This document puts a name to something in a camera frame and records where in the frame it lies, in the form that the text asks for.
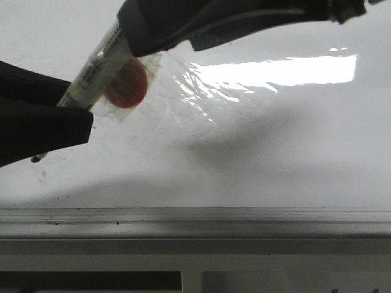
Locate red magnet taped to marker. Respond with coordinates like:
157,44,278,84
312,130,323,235
92,53,162,123

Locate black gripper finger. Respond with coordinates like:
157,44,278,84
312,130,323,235
117,0,366,57
1,62,93,166

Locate white black whiteboard marker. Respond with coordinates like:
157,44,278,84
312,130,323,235
30,23,129,164

